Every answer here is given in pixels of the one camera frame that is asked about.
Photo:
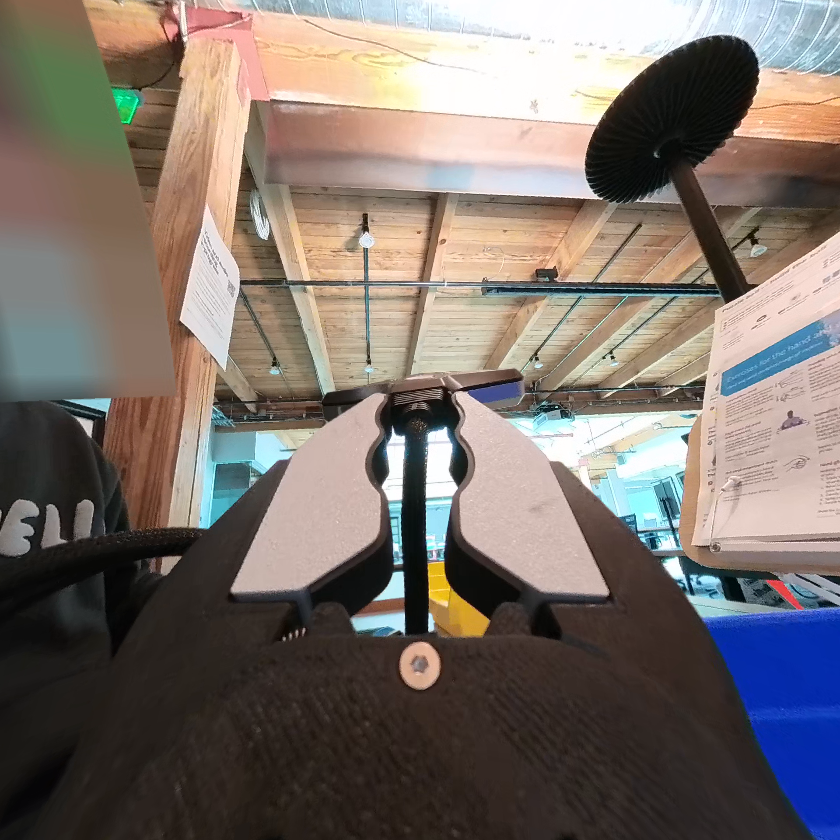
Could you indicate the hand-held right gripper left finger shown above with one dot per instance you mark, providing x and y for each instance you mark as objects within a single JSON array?
[{"x": 315, "y": 505}]

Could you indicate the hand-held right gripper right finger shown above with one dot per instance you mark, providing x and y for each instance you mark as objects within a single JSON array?
[{"x": 525, "y": 505}]

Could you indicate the blue plastic bin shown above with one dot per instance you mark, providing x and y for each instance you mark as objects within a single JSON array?
[{"x": 787, "y": 689}]

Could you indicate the ceiling projector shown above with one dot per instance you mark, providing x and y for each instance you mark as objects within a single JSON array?
[{"x": 552, "y": 418}]

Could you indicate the yellow plastic bin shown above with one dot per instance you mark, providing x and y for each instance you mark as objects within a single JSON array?
[{"x": 456, "y": 607}]

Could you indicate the brown board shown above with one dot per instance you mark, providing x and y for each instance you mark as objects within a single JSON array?
[{"x": 695, "y": 499}]

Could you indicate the white paper notice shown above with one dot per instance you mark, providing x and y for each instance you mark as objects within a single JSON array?
[{"x": 210, "y": 289}]

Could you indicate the printed instruction sheet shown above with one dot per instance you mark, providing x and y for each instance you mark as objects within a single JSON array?
[{"x": 774, "y": 407}]

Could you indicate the ceiling track spotlights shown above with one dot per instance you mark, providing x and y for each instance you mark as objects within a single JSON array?
[{"x": 366, "y": 241}]

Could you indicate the person's black clothing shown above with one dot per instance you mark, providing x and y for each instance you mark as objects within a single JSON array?
[{"x": 46, "y": 623}]

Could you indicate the black lamp stand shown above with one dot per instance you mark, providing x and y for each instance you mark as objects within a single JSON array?
[{"x": 669, "y": 111}]

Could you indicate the green exit sign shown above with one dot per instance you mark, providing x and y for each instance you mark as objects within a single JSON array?
[{"x": 128, "y": 106}]

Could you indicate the black ceiling rail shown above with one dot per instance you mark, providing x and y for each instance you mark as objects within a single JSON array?
[{"x": 394, "y": 284}]

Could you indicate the wooden post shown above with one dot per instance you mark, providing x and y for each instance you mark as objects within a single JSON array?
[{"x": 190, "y": 164}]

